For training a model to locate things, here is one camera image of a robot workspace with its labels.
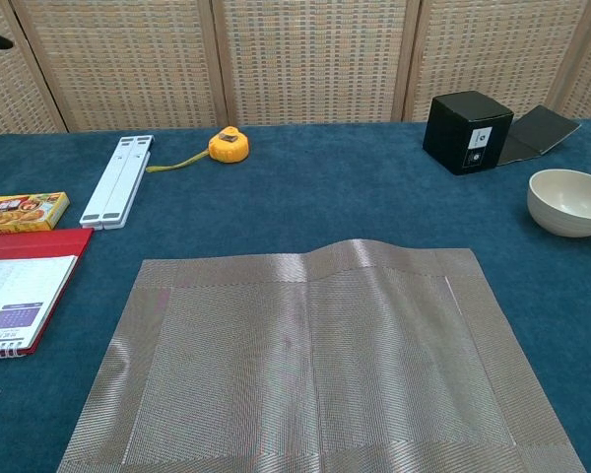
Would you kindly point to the grey-brown woven placemat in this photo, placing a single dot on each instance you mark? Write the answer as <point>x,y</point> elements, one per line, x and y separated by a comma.
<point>276,369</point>

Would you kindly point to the cream round bowl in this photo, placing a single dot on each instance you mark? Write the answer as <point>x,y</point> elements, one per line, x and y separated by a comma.
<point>566,212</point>

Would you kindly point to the yellow curry roux box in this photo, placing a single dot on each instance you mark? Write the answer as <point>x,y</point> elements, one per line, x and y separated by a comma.
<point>19,212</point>

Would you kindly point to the white folding laptop stand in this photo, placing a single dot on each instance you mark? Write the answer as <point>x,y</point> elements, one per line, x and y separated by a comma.
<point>118,182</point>

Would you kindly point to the red spiral notebook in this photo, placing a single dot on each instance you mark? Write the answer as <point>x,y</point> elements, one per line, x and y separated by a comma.
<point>39,241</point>

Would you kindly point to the yellow tape measure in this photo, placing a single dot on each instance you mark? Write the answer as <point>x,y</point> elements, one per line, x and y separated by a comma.
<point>229,147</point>

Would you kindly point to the blue felt table cover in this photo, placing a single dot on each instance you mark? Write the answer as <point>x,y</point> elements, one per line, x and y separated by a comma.
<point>276,197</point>

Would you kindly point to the black cube box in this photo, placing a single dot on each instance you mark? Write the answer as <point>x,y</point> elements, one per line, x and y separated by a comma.
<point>453,128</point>

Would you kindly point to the black folded card flap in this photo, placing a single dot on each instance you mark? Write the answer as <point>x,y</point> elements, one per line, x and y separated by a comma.
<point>542,130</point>

